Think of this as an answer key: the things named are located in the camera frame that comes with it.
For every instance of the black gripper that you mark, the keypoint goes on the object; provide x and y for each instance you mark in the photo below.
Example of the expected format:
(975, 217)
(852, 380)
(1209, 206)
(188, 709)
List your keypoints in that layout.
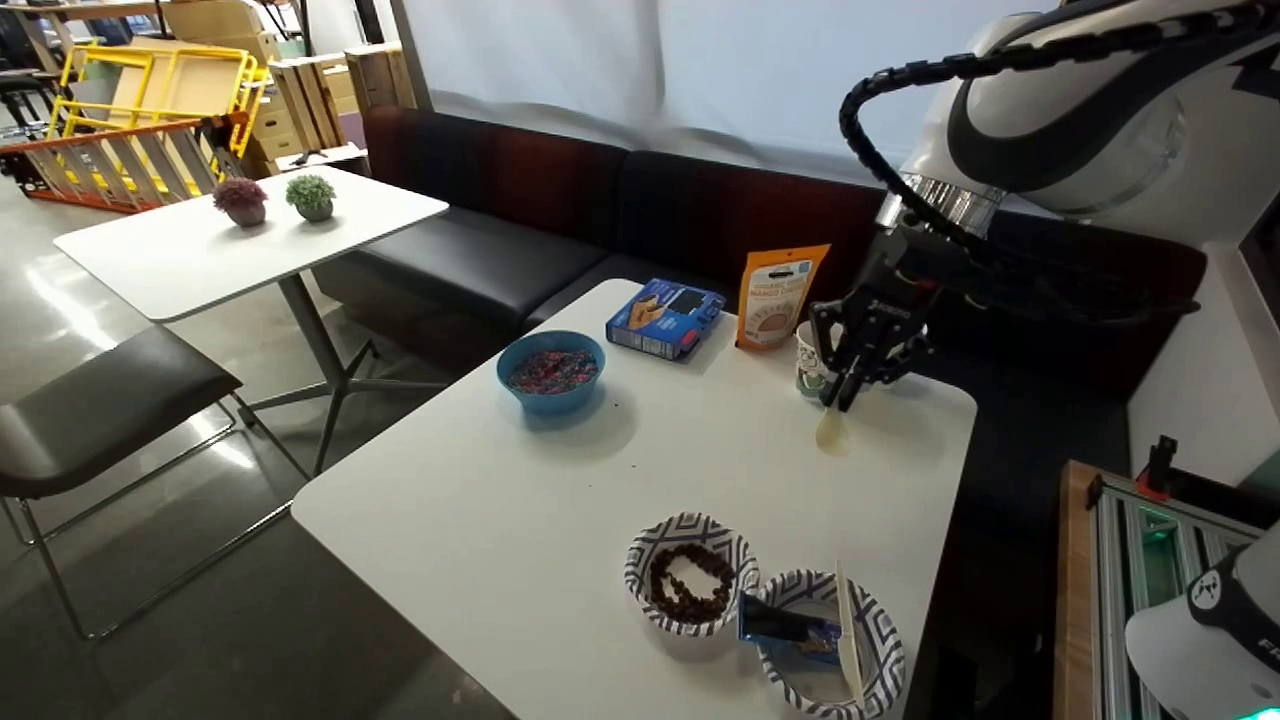
(894, 287)

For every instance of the cream plastic spoon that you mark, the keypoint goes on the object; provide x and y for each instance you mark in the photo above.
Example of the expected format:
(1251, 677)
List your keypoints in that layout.
(829, 431)

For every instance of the patterned paper bowl with beans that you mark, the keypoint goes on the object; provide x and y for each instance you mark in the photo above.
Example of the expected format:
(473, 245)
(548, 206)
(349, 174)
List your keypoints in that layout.
(642, 562)

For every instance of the white paper cup with beans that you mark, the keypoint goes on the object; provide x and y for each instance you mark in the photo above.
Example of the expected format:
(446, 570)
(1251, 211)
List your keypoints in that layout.
(811, 380)

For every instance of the patterned paper bowl with packets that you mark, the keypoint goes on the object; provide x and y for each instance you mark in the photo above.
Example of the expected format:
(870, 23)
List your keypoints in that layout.
(885, 652)

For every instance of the blue plastic bowl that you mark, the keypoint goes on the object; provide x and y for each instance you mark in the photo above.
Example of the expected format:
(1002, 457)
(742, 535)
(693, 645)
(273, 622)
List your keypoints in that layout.
(532, 400)

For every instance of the orange snack pouch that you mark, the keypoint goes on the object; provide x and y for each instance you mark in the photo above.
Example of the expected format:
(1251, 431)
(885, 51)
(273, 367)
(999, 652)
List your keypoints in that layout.
(781, 302)

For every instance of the blue cookie box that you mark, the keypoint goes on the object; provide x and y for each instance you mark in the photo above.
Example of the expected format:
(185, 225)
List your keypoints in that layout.
(662, 322)

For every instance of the dark blue packet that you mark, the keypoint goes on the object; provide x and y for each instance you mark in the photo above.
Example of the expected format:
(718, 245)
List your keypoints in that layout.
(781, 624)

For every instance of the coffee beans heap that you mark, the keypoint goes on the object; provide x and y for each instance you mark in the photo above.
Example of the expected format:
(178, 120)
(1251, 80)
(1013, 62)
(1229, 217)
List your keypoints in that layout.
(714, 603)

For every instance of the white flat sachet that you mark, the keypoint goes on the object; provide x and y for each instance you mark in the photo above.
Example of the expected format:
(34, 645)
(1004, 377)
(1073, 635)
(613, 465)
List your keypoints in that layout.
(848, 641)

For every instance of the colourful candies heap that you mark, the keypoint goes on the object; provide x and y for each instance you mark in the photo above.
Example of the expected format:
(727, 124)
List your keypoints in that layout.
(553, 370)

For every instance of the wooden board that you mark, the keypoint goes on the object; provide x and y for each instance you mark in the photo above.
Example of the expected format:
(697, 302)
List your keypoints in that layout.
(1076, 603)

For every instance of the white curtain screen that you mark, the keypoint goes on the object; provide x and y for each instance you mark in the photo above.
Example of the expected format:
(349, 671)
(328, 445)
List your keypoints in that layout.
(667, 67)

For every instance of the dark red bench backrest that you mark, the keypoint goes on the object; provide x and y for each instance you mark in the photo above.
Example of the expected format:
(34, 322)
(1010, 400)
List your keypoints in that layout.
(532, 174)

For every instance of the short black bench cushion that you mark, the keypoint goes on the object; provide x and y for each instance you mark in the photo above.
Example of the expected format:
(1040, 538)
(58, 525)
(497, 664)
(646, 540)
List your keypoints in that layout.
(465, 261)

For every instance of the white and black cap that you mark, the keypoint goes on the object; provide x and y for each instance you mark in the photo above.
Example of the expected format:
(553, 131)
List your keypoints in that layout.
(1187, 652)

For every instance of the green decorative plant ball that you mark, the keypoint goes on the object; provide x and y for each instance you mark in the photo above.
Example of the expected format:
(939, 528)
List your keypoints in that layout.
(308, 199)

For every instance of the light wooden cabinet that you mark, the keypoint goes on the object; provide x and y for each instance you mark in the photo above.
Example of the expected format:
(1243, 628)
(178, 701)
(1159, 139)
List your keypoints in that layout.
(286, 120)

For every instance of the maroon decorative plant ball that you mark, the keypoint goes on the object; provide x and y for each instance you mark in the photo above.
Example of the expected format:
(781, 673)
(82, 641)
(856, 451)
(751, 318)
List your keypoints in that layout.
(241, 203)

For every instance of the white side table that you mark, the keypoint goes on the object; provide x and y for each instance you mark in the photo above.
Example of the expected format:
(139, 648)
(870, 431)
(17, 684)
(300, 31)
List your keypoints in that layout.
(175, 255)

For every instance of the dark chair with metal legs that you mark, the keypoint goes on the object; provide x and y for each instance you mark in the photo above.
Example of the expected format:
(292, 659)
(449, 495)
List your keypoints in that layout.
(93, 400)

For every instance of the yellow metal rack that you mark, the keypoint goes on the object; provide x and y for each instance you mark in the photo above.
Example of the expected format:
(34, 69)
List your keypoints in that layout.
(145, 56)

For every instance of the aluminium frame stand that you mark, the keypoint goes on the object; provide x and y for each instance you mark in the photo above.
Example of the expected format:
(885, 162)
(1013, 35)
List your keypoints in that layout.
(1135, 545)

